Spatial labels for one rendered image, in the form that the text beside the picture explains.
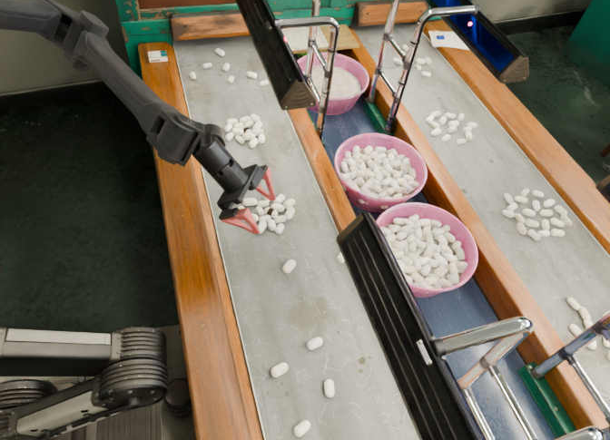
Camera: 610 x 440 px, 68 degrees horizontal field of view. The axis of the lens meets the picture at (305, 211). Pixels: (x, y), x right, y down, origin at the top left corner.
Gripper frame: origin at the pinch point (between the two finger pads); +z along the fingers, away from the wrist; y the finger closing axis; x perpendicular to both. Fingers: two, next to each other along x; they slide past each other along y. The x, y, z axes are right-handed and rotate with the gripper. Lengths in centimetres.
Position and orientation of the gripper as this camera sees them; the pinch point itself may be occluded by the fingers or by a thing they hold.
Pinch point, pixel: (263, 213)
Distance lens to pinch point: 97.3
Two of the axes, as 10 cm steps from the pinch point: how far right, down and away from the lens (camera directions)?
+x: 7.9, -1.7, -5.9
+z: 5.3, 6.7, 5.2
